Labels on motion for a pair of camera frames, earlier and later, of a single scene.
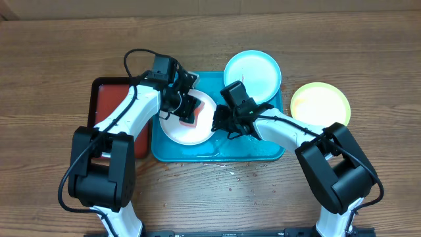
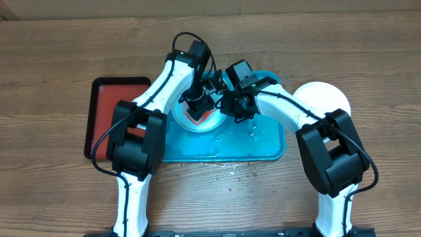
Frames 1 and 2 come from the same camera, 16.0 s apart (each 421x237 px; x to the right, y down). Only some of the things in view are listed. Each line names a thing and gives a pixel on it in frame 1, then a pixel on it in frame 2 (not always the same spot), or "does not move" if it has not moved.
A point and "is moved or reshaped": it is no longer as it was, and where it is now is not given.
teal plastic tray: [218, 147] does not move
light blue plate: [258, 72] to [213, 120]
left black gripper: [186, 111] to [199, 108]
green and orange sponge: [198, 107] is moved or reshaped
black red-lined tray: [104, 94] does not move
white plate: [186, 135] to [323, 96]
